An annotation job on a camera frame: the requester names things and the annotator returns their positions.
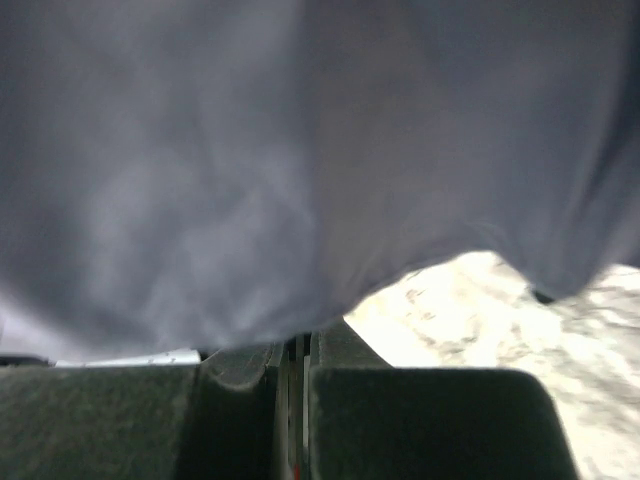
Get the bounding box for aluminium frame rail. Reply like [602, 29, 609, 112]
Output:
[53, 349, 201, 368]

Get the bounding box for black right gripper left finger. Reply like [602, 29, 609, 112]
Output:
[1, 346, 282, 479]

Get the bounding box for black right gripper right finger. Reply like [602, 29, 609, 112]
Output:
[308, 322, 578, 480]

